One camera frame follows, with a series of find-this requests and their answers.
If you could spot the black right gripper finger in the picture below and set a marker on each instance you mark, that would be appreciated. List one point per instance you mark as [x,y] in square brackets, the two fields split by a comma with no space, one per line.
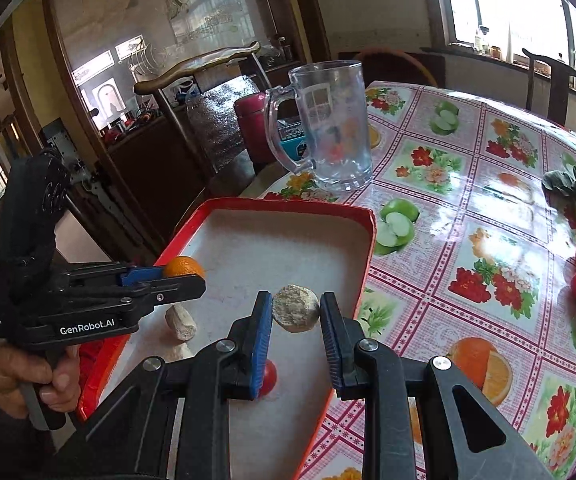
[118,309]

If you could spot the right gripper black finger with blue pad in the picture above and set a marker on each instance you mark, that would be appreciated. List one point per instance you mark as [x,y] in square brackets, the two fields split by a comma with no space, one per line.
[463,435]
[112,274]
[183,405]

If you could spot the round beige banana slice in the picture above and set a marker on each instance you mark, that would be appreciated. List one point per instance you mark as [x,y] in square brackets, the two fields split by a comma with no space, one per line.
[295,308]

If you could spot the person's left hand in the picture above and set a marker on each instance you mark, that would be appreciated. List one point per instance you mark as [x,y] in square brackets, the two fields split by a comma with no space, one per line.
[59,390]

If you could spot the beige banana piece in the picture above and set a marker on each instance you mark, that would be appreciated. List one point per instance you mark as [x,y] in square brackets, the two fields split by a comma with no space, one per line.
[181,323]

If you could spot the red tray white inside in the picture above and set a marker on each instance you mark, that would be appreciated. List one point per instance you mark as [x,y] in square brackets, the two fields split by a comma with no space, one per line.
[245,246]

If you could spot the red cherry tomato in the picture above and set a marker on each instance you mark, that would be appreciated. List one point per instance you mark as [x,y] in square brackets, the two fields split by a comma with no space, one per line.
[269,379]

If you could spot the wooden chair curved backrest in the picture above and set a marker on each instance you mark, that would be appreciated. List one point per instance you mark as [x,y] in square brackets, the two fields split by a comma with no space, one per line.
[211,131]

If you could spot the floral fruit print tablecloth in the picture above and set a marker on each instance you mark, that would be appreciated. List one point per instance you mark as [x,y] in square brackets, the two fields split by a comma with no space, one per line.
[485,278]

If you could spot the pink thermos bottle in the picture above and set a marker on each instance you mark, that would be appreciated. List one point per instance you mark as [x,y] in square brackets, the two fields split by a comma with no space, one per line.
[251,120]

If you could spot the blue box behind mug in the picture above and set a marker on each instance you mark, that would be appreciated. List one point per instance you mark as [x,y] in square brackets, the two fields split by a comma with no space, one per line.
[292,138]

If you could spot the clear glass mug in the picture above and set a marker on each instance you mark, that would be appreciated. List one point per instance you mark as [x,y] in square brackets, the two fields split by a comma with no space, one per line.
[331,102]

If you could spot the round-back wicker chair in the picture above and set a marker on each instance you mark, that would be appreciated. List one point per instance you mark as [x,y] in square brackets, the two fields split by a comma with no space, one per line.
[386,64]

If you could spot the dark chair by window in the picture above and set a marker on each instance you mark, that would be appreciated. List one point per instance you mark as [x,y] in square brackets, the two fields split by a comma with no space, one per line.
[560,75]

